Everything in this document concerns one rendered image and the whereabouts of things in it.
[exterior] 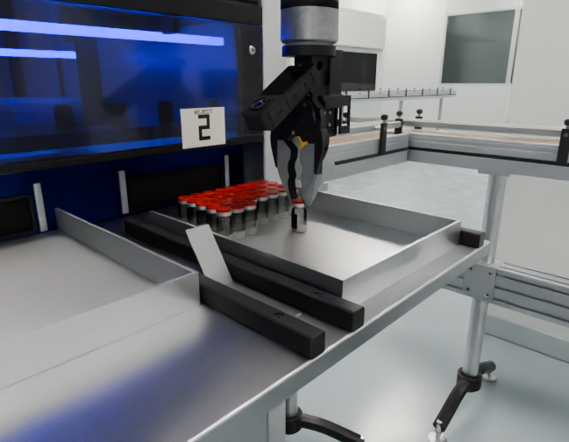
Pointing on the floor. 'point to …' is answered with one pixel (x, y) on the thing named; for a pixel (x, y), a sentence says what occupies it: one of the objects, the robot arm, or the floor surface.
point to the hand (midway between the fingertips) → (296, 196)
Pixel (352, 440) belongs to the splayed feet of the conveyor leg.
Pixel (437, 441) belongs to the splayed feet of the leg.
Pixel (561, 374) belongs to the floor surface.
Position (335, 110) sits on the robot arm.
